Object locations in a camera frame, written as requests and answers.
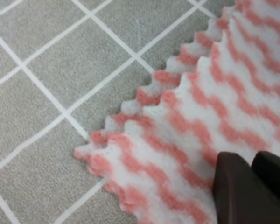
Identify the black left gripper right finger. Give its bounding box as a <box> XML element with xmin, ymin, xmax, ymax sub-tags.
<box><xmin>251</xmin><ymin>151</ymin><xmax>280</xmax><ymax>199</ymax></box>

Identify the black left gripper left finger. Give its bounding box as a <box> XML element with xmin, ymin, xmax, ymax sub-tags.
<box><xmin>212</xmin><ymin>152</ymin><xmax>280</xmax><ymax>224</ymax></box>

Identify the pink white wavy towel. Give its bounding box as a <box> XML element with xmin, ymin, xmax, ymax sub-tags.
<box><xmin>74</xmin><ymin>0</ymin><xmax>280</xmax><ymax>224</ymax></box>

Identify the grey checked tablecloth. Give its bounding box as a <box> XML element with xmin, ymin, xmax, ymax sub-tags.
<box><xmin>0</xmin><ymin>0</ymin><xmax>234</xmax><ymax>224</ymax></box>

